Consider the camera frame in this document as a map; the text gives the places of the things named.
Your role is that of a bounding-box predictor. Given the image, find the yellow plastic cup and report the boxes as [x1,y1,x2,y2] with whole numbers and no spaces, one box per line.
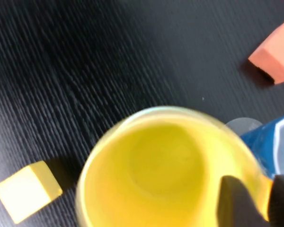
[77,106,275,227]

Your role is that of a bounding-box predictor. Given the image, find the orange foam block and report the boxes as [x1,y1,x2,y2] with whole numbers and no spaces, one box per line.
[248,17,284,85]

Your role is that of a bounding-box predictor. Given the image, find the yellow foam cube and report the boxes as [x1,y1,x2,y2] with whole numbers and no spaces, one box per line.
[0,160,63,224]

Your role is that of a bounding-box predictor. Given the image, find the blue conical stemmed cup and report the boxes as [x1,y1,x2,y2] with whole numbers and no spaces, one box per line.
[226,112,284,180]

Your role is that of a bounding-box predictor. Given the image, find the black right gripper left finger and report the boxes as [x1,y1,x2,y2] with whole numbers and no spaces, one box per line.
[217,176,270,227]

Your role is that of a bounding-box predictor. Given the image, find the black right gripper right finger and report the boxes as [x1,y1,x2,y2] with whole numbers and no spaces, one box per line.
[269,175,284,227]

